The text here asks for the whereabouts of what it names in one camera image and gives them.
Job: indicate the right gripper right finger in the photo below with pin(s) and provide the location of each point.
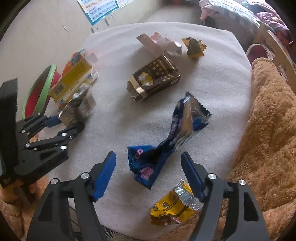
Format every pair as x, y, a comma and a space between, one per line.
244, 219

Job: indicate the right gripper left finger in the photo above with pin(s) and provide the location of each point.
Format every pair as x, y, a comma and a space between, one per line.
51, 219

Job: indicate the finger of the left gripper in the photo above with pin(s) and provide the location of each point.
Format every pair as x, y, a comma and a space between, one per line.
35, 123
62, 138

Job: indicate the silver black wrapper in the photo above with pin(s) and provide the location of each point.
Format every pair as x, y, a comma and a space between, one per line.
80, 106

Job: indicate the yellow bear carton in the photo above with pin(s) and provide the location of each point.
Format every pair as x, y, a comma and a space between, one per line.
82, 72

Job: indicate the orange lion snack bag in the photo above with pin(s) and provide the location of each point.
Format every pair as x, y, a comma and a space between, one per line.
75, 58

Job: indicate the blue snack wrapper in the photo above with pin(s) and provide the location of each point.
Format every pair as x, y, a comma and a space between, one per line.
146, 162

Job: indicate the brown gold box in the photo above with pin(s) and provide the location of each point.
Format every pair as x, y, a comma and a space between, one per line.
152, 78

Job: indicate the person left hand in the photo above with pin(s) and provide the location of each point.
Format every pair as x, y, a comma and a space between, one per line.
10, 193

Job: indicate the red bin green rim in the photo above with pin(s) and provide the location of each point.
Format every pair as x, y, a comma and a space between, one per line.
38, 97

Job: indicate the yellow foil candy wrapper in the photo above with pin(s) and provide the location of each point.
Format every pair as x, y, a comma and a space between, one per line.
176, 207

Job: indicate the tan fuzzy blanket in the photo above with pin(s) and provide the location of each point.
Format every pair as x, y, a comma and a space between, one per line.
266, 154

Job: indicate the pink white torn box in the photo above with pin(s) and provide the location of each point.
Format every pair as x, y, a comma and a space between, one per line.
160, 45

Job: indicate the yellow brown crumpled wrapper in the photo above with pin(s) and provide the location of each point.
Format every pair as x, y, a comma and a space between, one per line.
195, 48

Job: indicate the bed with plaid sheet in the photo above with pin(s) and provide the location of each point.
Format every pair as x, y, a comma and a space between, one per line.
229, 9

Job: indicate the blue wall chart poster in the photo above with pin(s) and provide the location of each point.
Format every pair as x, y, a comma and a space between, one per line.
95, 10

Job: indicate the white wall chart poster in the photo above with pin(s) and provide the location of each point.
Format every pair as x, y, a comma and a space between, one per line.
122, 3

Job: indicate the wooden crib rail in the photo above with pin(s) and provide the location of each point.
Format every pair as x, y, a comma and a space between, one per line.
281, 58

